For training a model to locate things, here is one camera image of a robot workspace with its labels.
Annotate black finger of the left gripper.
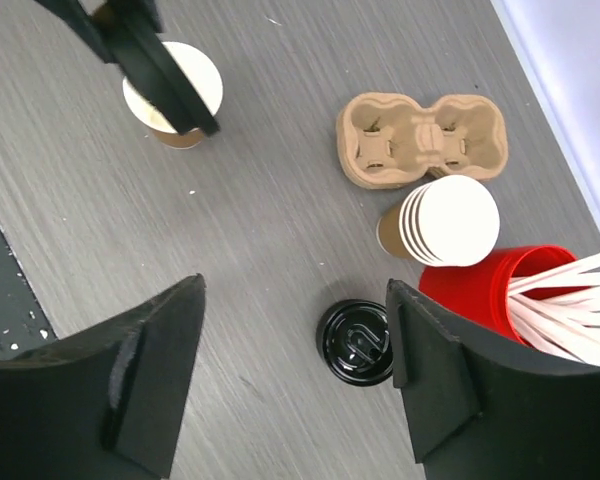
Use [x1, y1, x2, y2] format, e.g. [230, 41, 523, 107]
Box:
[35, 0, 163, 64]

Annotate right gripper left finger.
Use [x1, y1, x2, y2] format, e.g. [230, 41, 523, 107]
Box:
[0, 274, 206, 479]

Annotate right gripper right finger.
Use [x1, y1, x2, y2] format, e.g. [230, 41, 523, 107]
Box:
[386, 280, 600, 479]

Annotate black plastic cup lid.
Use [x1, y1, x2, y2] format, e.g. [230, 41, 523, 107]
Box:
[105, 14, 220, 135]

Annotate single brown paper cup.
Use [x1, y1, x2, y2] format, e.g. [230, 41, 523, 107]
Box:
[120, 39, 224, 149]

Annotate stack of paper cups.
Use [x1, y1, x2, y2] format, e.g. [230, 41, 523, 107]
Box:
[376, 175, 500, 267]

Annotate red straw holder cup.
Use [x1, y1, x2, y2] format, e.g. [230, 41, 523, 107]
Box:
[418, 245, 576, 344]

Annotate wrapped white straws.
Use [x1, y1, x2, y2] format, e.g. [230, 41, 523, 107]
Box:
[506, 253, 600, 367]

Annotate stacked pulp cup carriers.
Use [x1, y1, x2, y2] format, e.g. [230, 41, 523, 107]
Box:
[336, 92, 509, 190]

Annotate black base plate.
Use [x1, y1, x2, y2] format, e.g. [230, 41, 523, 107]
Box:
[0, 226, 57, 360]

